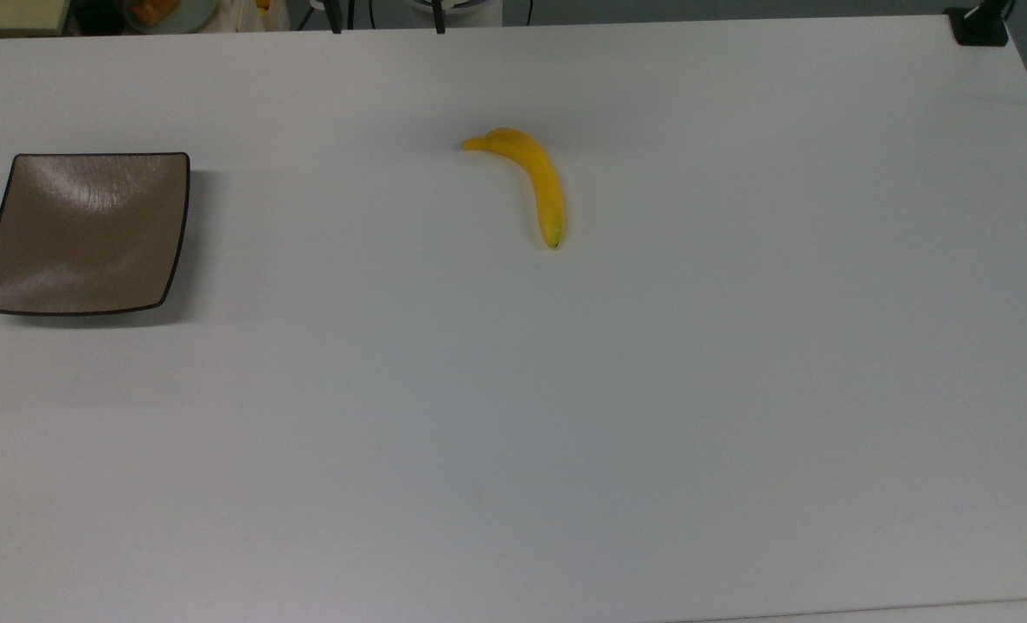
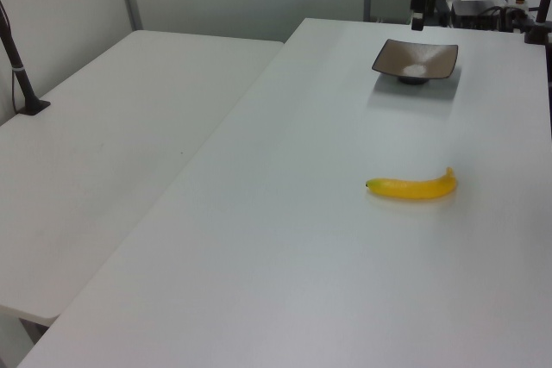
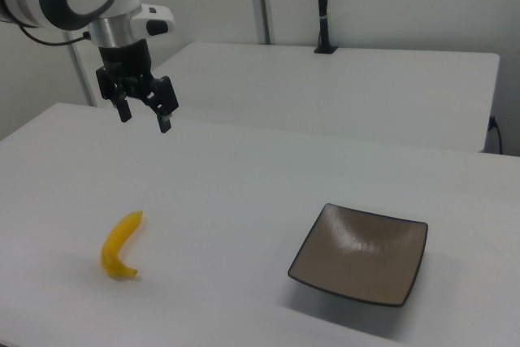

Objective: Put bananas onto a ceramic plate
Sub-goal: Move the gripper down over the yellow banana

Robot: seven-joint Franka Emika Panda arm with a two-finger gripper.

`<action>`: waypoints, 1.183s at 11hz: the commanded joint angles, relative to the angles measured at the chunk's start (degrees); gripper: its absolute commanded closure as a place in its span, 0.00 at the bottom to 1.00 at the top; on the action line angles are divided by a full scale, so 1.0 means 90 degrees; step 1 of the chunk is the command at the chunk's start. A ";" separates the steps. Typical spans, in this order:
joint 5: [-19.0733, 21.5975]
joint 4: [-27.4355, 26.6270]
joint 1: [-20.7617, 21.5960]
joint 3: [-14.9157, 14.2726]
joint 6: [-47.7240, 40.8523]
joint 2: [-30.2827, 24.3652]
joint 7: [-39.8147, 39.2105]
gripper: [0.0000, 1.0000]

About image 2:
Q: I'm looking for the yellow plastic banana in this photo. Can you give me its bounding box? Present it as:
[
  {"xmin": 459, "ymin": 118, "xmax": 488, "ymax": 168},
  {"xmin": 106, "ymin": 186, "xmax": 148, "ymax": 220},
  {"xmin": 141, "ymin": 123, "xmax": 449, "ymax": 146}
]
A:
[{"xmin": 365, "ymin": 166, "xmax": 458, "ymax": 201}]

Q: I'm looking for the square brown ceramic plate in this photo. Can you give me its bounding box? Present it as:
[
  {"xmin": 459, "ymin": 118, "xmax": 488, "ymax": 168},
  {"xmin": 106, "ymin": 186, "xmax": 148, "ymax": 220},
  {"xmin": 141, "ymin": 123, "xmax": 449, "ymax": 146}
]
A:
[{"xmin": 371, "ymin": 38, "xmax": 459, "ymax": 86}]

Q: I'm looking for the black electronics box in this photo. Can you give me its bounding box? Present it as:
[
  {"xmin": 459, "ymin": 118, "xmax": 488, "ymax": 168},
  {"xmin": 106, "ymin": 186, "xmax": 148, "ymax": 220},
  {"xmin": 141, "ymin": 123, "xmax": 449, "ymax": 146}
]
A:
[{"xmin": 451, "ymin": 0, "xmax": 504, "ymax": 30}]

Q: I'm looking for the black clamp mounted pole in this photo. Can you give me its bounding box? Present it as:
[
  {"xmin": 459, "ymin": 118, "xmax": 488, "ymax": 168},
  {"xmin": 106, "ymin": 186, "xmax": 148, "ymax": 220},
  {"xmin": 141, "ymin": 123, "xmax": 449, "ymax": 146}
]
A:
[{"xmin": 523, "ymin": 0, "xmax": 552, "ymax": 46}]

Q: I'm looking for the white side table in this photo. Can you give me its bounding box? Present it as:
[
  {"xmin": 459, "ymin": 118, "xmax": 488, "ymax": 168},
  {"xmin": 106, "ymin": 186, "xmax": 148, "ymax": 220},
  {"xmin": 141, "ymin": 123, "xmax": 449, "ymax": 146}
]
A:
[{"xmin": 0, "ymin": 29, "xmax": 285, "ymax": 328}]

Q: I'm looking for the black camera stand pole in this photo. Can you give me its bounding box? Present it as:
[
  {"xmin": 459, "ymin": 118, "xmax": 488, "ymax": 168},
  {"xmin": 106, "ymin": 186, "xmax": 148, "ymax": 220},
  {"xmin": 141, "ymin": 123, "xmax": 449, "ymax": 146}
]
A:
[{"xmin": 0, "ymin": 0, "xmax": 52, "ymax": 117}]

